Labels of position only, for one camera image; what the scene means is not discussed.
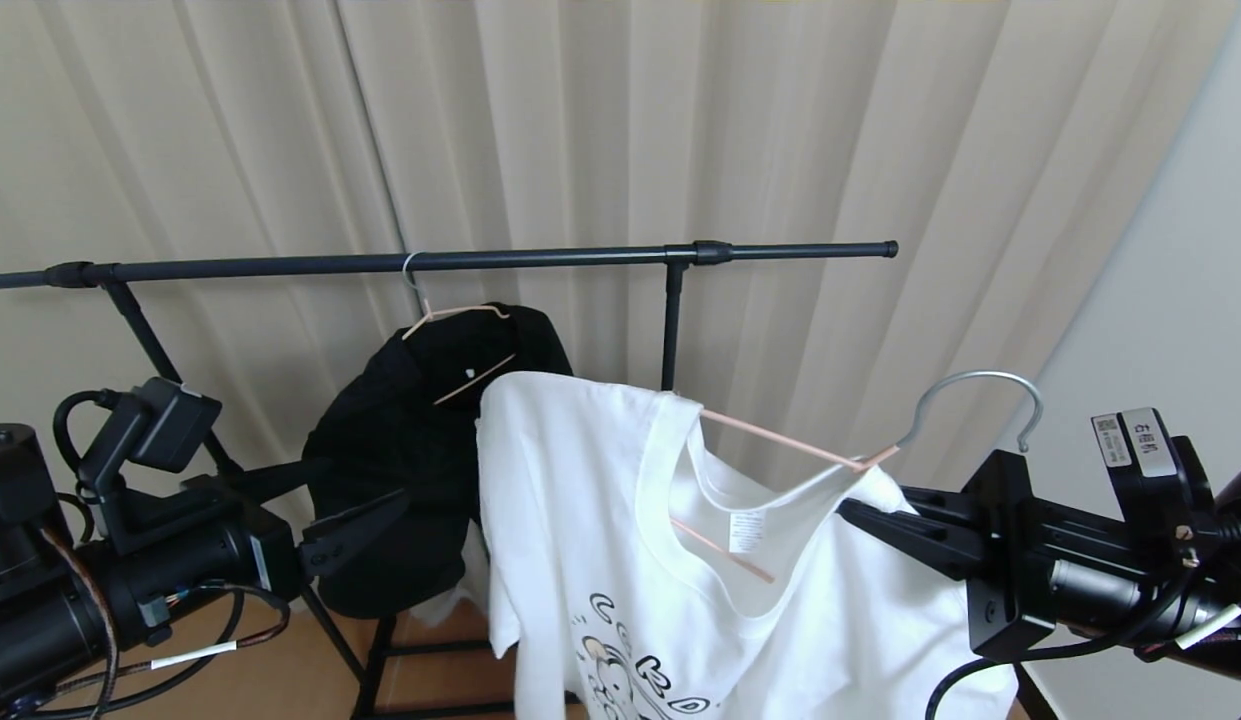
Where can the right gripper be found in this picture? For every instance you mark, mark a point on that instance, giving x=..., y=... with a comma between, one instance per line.
x=1070, y=580

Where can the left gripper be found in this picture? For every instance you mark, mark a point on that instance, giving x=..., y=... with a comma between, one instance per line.
x=200, y=570

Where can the black shorts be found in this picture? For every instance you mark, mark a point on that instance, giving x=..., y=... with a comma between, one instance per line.
x=400, y=480

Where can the pink clothes hanger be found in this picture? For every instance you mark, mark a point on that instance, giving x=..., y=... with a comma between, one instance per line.
x=460, y=310
x=780, y=438

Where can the white printed garment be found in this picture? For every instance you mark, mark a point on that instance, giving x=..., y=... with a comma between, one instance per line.
x=600, y=520

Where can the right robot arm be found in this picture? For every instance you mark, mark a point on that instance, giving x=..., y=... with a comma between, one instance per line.
x=1235, y=560

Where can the black clothes rack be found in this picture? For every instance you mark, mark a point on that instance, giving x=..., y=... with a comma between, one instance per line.
x=280, y=265

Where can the beige curtain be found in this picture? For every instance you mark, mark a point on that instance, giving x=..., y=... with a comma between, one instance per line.
x=780, y=120

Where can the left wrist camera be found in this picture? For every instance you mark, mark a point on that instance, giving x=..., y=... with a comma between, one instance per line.
x=160, y=420

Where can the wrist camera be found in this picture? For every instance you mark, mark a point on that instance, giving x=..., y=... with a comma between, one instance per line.
x=1150, y=470
x=160, y=420

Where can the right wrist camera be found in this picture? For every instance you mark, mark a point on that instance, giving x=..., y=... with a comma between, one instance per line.
x=1150, y=470

